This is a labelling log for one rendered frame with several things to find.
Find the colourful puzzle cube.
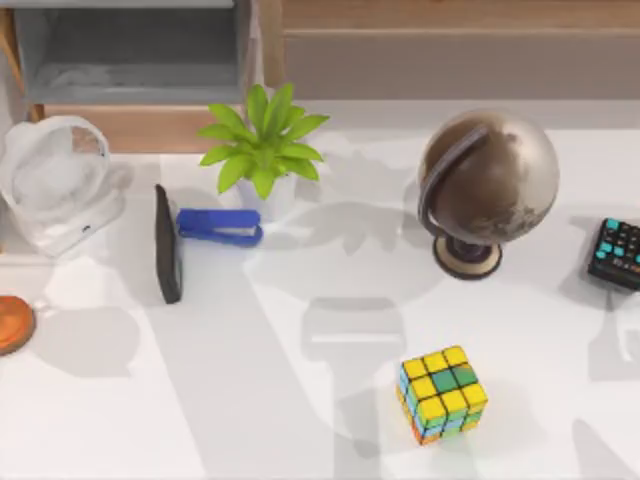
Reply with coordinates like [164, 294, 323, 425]
[396, 344, 490, 447]

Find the white desk fan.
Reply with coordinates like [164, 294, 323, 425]
[0, 115, 126, 258]

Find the black flat phone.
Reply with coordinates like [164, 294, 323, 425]
[153, 183, 184, 305]

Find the blue stapler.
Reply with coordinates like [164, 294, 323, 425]
[175, 207, 265, 248]

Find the green plant in white pot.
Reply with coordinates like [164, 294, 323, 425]
[196, 82, 331, 224]

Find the brown globe on stand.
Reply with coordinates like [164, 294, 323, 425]
[417, 109, 561, 280]

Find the round orange wooden coaster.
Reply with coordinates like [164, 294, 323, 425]
[0, 295, 37, 357]

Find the wooden shelf frame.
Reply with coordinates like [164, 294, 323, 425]
[0, 0, 266, 154]

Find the black calculator with teal keys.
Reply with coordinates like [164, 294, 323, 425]
[586, 217, 640, 293]

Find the wooden cupboard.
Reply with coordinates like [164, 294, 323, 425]
[260, 0, 640, 101]

